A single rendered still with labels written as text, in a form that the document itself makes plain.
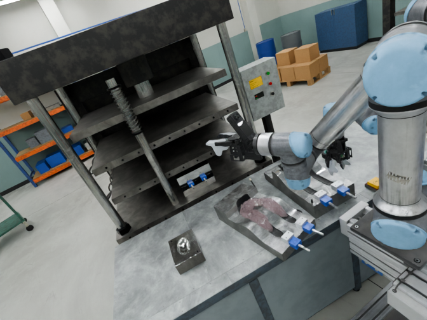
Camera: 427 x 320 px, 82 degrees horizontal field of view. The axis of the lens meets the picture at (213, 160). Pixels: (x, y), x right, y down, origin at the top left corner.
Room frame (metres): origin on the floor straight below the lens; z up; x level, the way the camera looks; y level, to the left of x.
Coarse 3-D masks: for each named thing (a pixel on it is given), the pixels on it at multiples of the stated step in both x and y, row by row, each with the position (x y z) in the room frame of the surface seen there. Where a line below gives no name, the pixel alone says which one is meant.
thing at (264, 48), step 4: (264, 40) 8.43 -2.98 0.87; (268, 40) 8.12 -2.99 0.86; (272, 40) 7.94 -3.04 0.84; (256, 44) 8.14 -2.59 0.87; (260, 44) 7.99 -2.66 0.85; (264, 44) 7.91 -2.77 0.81; (268, 44) 7.89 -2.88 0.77; (272, 44) 7.92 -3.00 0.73; (260, 48) 8.02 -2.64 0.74; (264, 48) 7.92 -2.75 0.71; (268, 48) 7.89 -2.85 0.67; (272, 48) 7.91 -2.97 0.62; (260, 52) 8.05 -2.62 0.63; (264, 52) 7.94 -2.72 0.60; (268, 52) 7.90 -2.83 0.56; (272, 52) 7.90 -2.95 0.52; (260, 56) 8.09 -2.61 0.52; (264, 56) 7.95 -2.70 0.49; (268, 56) 7.90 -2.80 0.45; (272, 56) 7.90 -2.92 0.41; (276, 64) 7.93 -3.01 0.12
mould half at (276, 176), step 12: (276, 168) 1.28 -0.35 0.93; (312, 168) 1.19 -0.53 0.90; (324, 168) 1.17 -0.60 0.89; (276, 180) 1.24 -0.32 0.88; (312, 180) 1.11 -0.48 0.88; (336, 180) 1.03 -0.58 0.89; (348, 180) 0.99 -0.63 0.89; (288, 192) 1.13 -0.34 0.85; (300, 192) 1.05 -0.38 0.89; (336, 192) 0.94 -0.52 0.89; (300, 204) 1.03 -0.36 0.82; (312, 204) 0.93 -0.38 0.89; (336, 204) 0.94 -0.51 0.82
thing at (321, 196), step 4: (316, 192) 0.97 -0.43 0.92; (320, 192) 0.96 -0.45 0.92; (324, 192) 0.95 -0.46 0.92; (316, 196) 0.95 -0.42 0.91; (320, 196) 0.93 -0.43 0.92; (324, 196) 0.93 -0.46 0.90; (328, 196) 0.92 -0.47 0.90; (320, 200) 0.93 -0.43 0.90; (324, 200) 0.91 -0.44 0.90; (328, 200) 0.90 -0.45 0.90; (324, 204) 0.90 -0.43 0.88; (328, 204) 0.89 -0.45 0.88; (332, 204) 0.87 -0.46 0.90; (336, 208) 0.84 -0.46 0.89
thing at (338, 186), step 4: (332, 184) 0.98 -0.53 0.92; (336, 184) 0.97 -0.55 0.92; (340, 184) 0.96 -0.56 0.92; (332, 188) 0.98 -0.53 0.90; (336, 188) 0.95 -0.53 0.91; (340, 188) 0.95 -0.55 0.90; (344, 188) 0.94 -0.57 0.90; (348, 188) 0.93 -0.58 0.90; (340, 192) 0.93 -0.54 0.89; (344, 192) 0.91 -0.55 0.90; (348, 192) 0.91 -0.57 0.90; (352, 196) 0.88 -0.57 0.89
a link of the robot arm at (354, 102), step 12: (360, 84) 0.58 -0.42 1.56; (348, 96) 0.60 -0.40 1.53; (360, 96) 0.57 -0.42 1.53; (336, 108) 0.63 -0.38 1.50; (348, 108) 0.59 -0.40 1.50; (360, 108) 0.58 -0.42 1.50; (324, 120) 0.66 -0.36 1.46; (336, 120) 0.62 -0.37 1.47; (348, 120) 0.60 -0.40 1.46; (312, 132) 0.69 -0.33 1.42; (324, 132) 0.65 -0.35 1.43; (336, 132) 0.63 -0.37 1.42; (312, 144) 0.68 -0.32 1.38; (324, 144) 0.65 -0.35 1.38
